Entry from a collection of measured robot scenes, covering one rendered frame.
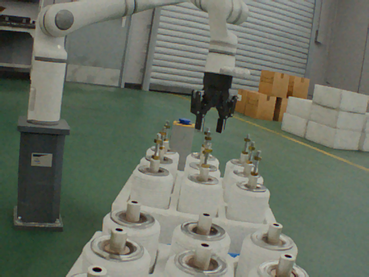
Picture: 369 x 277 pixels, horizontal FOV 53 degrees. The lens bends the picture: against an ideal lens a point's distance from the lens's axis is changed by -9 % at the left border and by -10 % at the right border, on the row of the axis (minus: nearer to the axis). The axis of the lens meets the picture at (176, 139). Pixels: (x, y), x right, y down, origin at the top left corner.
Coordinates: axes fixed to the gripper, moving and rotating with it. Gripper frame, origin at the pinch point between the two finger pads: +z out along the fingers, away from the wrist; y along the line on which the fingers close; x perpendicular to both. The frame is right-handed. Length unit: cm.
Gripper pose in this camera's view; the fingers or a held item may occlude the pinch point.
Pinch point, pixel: (209, 127)
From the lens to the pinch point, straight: 105.6
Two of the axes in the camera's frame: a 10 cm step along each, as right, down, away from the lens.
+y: -8.2, -0.2, -5.8
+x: 5.6, 2.4, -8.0
